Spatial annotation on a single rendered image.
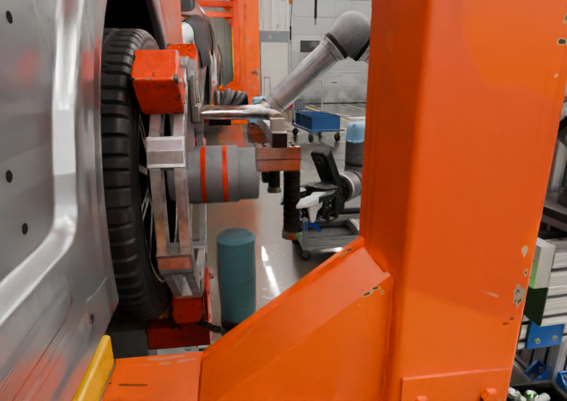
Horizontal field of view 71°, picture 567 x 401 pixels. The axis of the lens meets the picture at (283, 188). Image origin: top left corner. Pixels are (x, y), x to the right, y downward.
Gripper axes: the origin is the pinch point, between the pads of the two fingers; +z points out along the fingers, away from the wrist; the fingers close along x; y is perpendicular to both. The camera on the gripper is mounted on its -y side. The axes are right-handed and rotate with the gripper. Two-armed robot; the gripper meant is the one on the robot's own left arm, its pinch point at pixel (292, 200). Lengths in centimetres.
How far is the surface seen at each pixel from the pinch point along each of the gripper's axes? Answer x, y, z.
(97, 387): -3.2, 12.8, 46.2
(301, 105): 545, 58, -776
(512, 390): -45, 26, -3
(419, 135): -34.2, -20.1, 25.1
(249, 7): 260, -91, -275
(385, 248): -30.2, -5.4, 21.7
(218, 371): -13.7, 12.3, 35.1
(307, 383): -25.4, 10.6, 31.0
